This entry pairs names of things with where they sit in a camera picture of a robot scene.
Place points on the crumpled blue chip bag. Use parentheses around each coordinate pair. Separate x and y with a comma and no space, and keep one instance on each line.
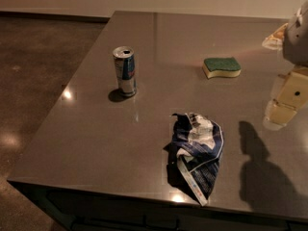
(194,155)

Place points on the green and yellow sponge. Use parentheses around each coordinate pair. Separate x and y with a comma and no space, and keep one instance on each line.
(221,67)

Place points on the redbull can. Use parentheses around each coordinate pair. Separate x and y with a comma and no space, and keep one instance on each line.
(125,70)

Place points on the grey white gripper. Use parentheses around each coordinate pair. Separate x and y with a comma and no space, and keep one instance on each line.
(296,40)

